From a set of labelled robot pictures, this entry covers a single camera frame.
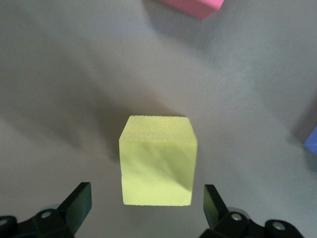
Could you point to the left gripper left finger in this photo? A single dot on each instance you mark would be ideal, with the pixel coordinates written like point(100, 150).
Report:
point(74, 210)

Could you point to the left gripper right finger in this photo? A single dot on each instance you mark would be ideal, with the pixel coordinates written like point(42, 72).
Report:
point(215, 213)

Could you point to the yellow foam cube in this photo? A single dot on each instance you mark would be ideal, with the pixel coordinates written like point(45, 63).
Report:
point(158, 161)

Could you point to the purple foam cube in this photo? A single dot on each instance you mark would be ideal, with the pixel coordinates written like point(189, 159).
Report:
point(312, 141)

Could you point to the red foam cube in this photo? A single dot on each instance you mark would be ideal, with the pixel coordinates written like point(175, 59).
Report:
point(195, 7)

